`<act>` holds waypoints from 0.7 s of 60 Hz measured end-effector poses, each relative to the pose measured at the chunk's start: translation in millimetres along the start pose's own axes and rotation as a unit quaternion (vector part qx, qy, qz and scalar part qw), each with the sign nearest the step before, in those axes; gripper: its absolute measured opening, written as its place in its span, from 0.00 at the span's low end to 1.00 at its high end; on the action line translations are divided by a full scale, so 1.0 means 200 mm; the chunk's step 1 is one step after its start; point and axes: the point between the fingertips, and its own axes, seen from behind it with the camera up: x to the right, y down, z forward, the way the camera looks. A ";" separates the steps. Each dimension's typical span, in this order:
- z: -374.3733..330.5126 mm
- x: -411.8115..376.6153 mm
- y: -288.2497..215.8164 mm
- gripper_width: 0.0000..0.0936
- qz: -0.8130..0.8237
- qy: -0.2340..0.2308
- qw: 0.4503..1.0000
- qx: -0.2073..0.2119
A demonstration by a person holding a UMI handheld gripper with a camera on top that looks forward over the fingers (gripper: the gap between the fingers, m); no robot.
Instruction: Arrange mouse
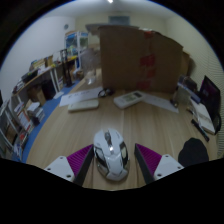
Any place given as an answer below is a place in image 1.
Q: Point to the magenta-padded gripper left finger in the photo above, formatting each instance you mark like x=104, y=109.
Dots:
x=75, y=163

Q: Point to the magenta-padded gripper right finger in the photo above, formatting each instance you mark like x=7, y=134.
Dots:
x=151, y=161

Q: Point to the white computer mouse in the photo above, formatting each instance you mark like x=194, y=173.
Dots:
x=111, y=156

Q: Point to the black mouse pad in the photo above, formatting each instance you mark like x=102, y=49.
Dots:
x=193, y=153

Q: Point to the black marker pen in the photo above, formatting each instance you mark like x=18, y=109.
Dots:
x=200, y=130

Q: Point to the plain white paper sheet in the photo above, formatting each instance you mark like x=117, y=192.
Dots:
x=161, y=101

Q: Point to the shelf unit with books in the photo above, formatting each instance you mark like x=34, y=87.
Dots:
x=20, y=126

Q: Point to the white remote control with buttons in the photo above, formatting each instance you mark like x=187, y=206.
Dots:
x=128, y=99

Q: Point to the printed white paper sheet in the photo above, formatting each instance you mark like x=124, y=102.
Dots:
x=78, y=96

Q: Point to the clear plastic container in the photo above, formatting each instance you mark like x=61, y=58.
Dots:
x=182, y=96

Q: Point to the small black tangled object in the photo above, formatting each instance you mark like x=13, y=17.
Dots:
x=106, y=92

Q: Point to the blue book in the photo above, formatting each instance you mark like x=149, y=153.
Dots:
x=191, y=89

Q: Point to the black office chair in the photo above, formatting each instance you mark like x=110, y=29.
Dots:
x=210, y=96

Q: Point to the large brown cardboard box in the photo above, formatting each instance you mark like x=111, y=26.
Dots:
x=130, y=60

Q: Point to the ceiling light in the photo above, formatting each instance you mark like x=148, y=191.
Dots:
x=110, y=1

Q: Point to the grey wall window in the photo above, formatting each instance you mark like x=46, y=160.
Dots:
x=119, y=19

